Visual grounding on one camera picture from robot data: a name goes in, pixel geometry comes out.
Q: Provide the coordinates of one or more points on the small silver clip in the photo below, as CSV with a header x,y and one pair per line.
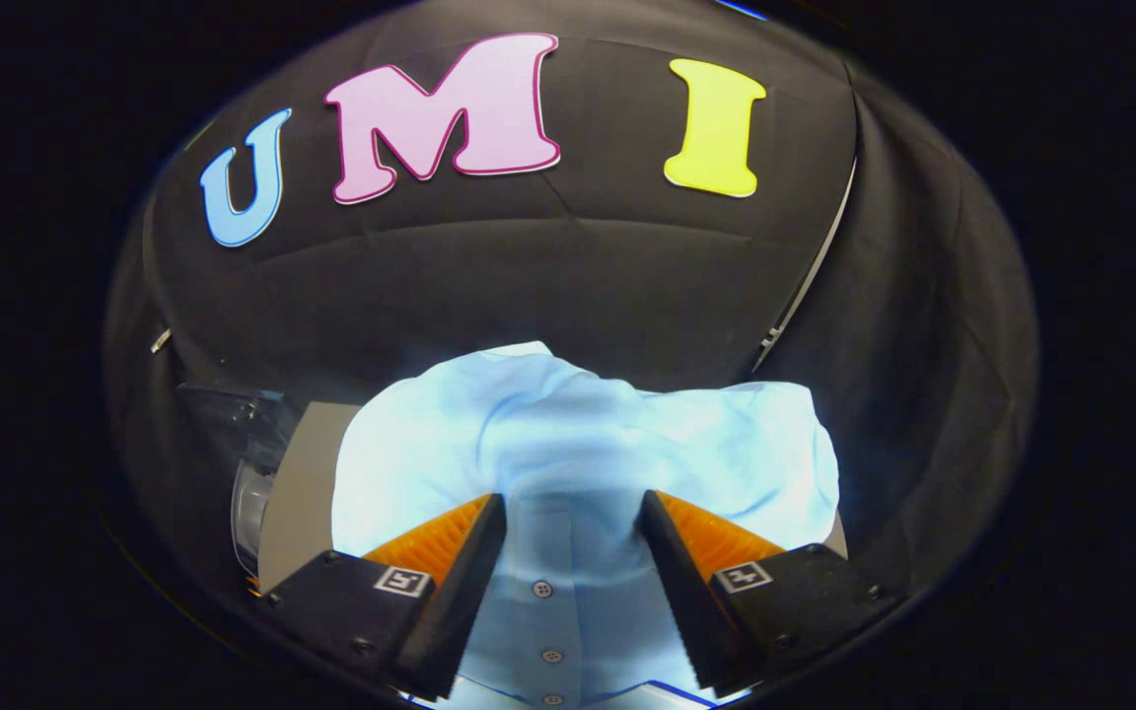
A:
x,y
161,340

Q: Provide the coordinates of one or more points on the black backdrop cloth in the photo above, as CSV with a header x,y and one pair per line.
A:
x,y
578,256

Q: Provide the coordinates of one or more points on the grey cabinet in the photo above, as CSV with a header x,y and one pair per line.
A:
x,y
302,493

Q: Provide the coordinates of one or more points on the dark glass washing machine lid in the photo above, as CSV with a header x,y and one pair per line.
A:
x,y
233,419

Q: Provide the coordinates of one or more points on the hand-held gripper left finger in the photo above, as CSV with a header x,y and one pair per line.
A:
x,y
460,602

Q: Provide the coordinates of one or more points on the light blue button shirt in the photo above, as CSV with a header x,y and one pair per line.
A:
x,y
568,444

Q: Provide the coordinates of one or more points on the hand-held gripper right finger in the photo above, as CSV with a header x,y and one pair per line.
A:
x,y
686,602

